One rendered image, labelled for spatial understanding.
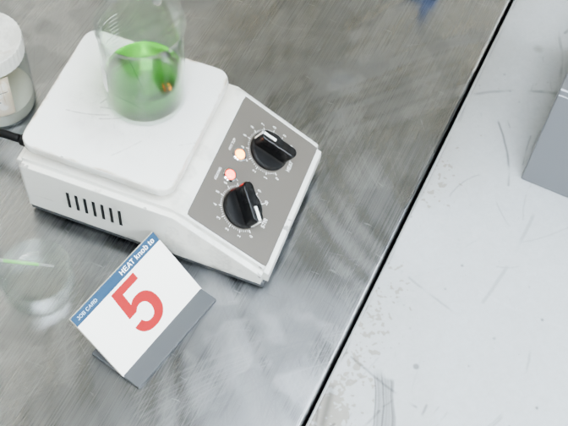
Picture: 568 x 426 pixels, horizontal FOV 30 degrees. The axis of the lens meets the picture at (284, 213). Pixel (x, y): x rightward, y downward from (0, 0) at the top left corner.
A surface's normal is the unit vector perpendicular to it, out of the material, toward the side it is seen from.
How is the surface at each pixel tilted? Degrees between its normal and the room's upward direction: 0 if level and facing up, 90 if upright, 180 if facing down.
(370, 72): 0
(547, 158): 90
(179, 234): 90
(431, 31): 0
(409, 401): 0
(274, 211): 30
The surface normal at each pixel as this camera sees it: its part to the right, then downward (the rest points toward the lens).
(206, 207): 0.51, -0.29
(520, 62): 0.05, -0.53
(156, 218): -0.34, 0.79
